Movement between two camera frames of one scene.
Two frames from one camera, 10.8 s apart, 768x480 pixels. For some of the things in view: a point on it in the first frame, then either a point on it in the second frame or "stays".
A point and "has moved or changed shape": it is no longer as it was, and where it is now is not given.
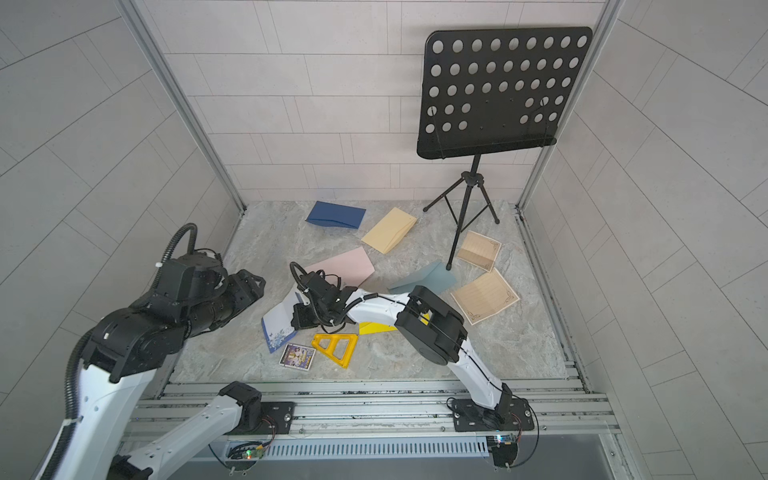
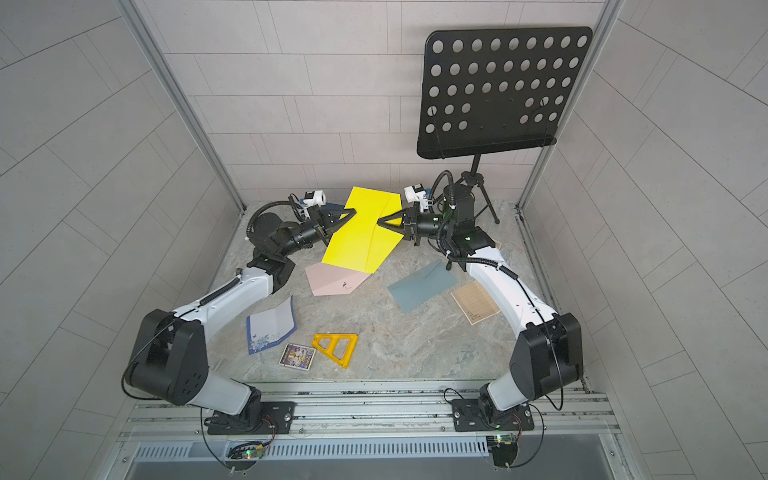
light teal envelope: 435,277 stays
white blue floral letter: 278,326 has moved or changed shape
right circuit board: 504,450 stays
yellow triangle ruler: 338,347 stays
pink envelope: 352,268 stays
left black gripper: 249,290 -> 319,226
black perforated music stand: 487,90 stays
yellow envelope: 367,328 -> 361,243
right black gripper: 303,318 -> 417,228
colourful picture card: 298,357 stays
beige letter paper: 484,296 stays
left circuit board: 247,451 stays
